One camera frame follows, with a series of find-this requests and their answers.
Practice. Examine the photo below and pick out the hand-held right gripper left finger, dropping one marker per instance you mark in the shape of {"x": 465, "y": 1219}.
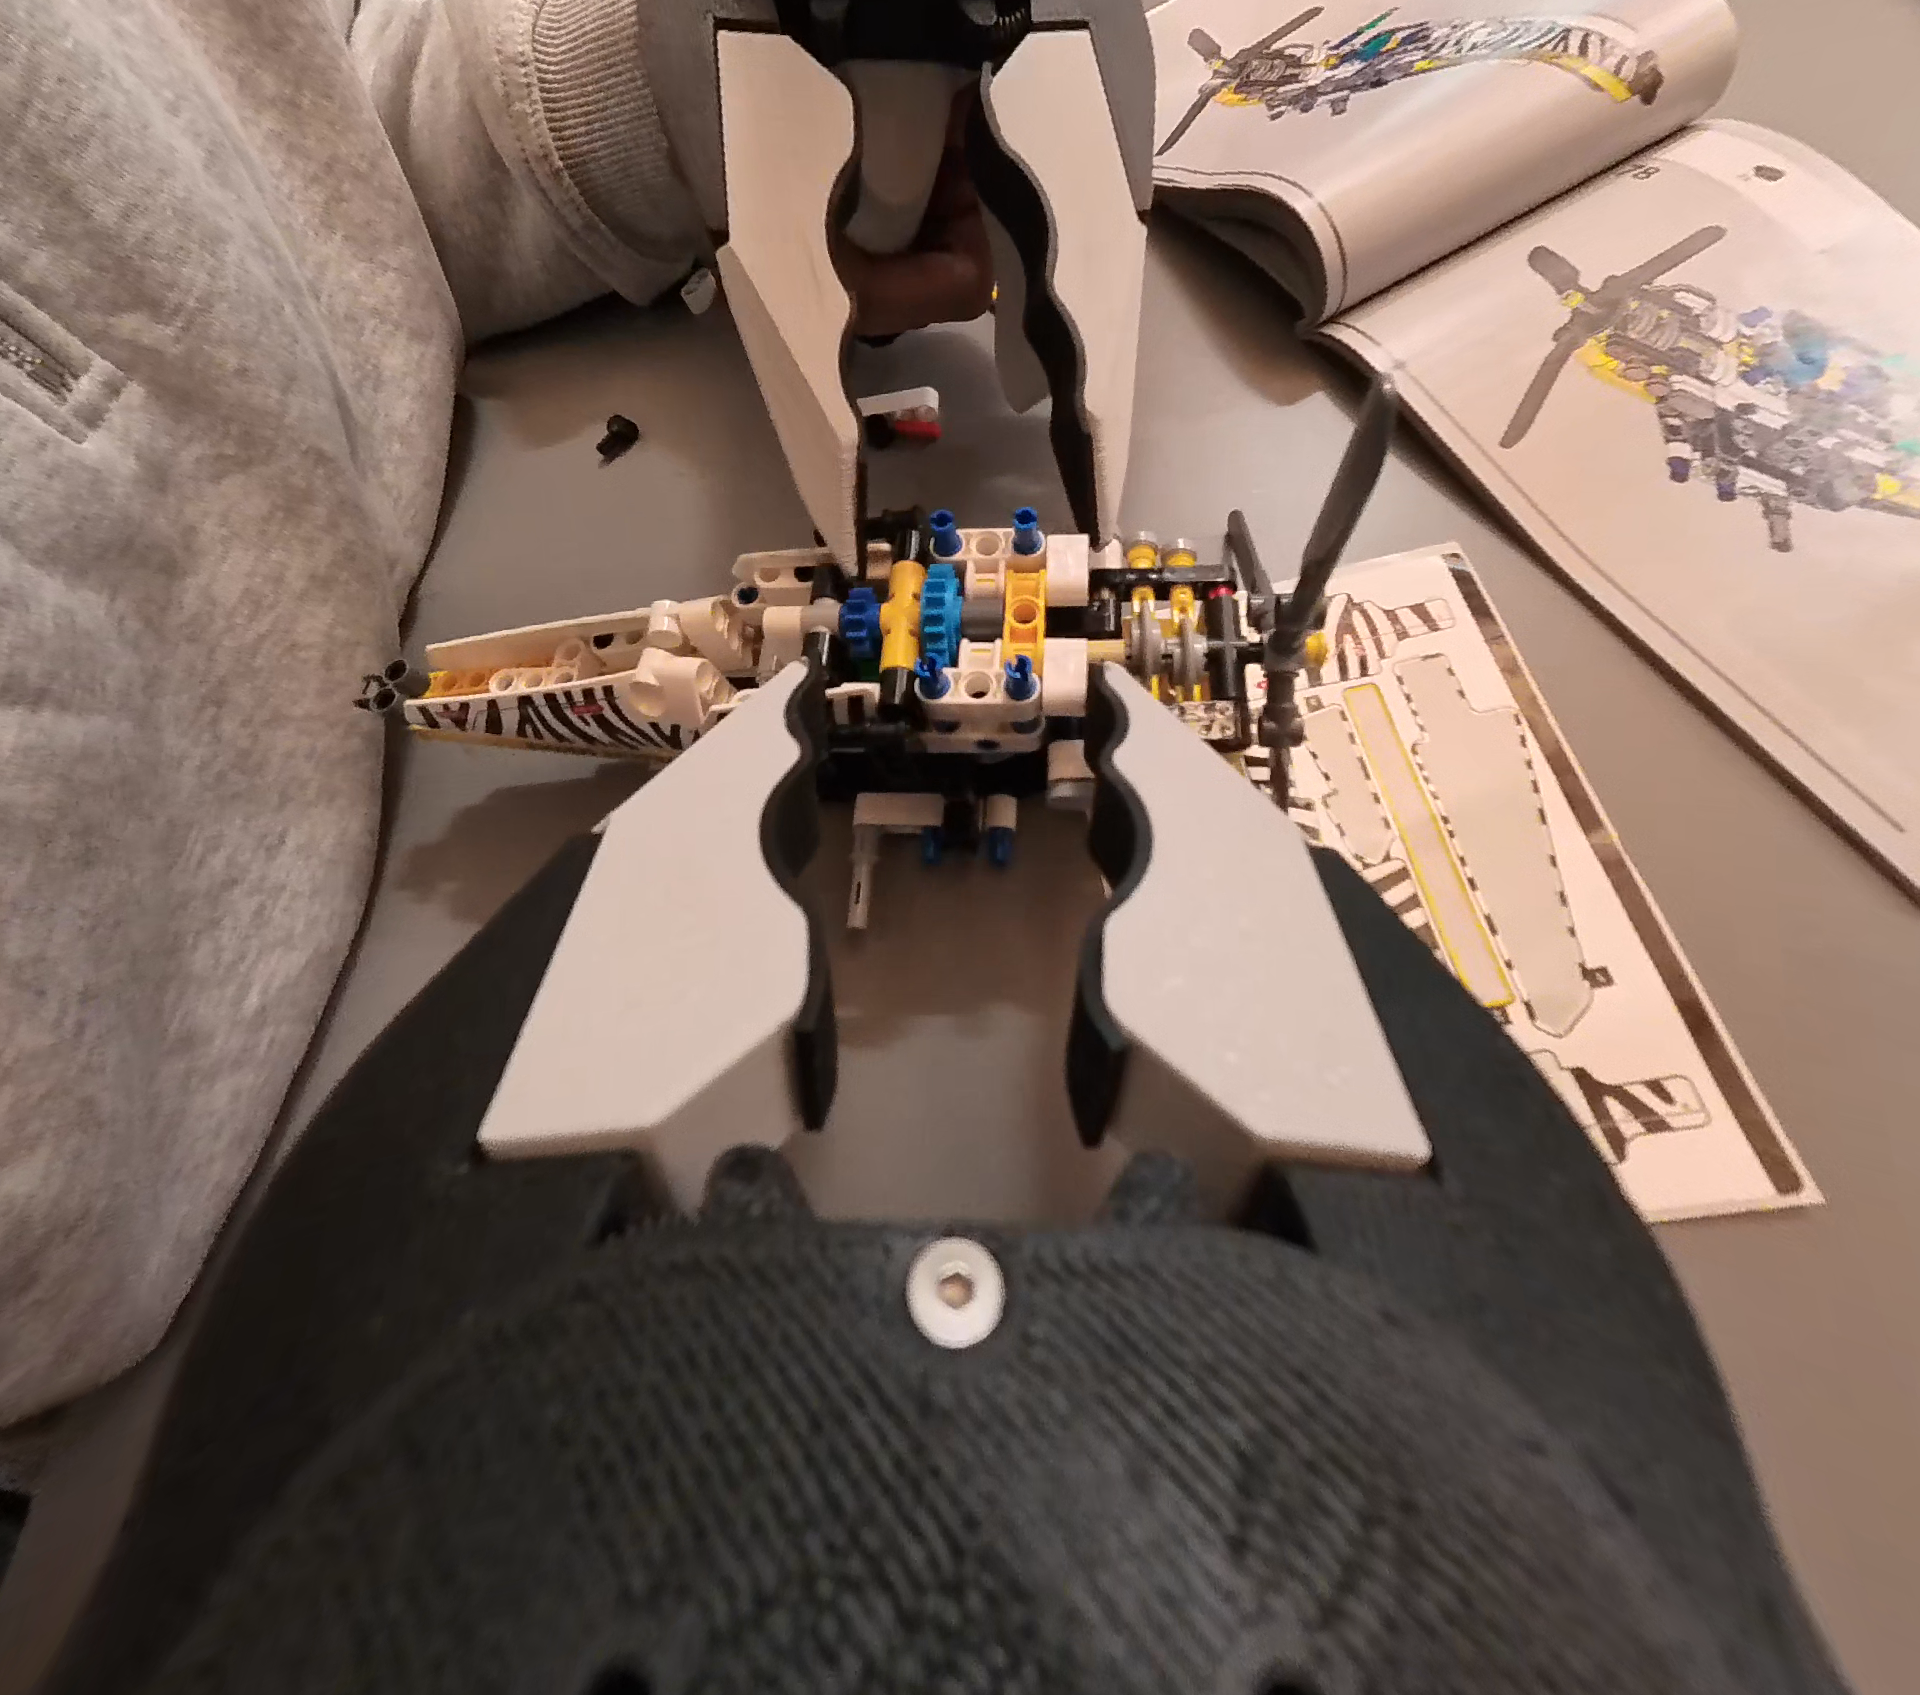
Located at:
{"x": 660, "y": 945}

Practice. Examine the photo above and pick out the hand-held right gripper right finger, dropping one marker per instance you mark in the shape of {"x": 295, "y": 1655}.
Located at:
{"x": 1244, "y": 975}

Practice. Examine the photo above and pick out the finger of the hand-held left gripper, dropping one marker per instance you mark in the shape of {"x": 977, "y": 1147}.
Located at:
{"x": 781, "y": 224}
{"x": 1068, "y": 224}

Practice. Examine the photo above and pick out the lego helicopter model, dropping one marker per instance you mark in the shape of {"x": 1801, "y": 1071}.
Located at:
{"x": 975, "y": 637}

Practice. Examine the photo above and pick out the lego instruction booklet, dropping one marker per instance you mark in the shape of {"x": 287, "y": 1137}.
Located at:
{"x": 1575, "y": 224}

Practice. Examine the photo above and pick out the person's left forearm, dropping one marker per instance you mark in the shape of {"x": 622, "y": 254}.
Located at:
{"x": 554, "y": 104}

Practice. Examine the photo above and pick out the small white lego piece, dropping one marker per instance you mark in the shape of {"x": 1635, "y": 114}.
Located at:
{"x": 695, "y": 289}

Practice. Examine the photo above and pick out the white and red lego piece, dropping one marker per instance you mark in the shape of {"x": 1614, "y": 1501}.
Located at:
{"x": 908, "y": 411}

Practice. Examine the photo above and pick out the tiny black lego pin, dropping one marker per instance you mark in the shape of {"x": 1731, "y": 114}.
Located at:
{"x": 617, "y": 435}

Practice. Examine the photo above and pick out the person's left hand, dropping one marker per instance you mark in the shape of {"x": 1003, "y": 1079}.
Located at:
{"x": 915, "y": 287}

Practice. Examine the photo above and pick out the zebra striped sticker sheet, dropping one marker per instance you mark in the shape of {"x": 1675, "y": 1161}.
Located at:
{"x": 1515, "y": 885}

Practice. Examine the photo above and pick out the person's grey hoodie torso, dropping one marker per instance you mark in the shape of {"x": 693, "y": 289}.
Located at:
{"x": 181, "y": 525}

